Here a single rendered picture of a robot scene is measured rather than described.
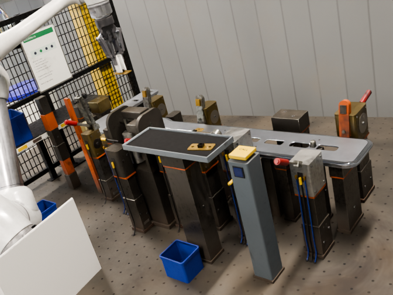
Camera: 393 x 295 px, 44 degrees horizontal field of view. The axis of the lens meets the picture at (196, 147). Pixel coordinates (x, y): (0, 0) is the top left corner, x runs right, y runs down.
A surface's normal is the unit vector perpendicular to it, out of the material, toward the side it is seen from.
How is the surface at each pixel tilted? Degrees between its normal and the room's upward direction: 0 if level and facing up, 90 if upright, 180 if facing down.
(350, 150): 0
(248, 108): 90
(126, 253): 0
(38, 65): 90
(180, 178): 90
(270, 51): 90
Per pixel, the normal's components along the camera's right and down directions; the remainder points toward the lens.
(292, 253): -0.23, -0.87
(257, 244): -0.60, 0.47
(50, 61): 0.77, 0.11
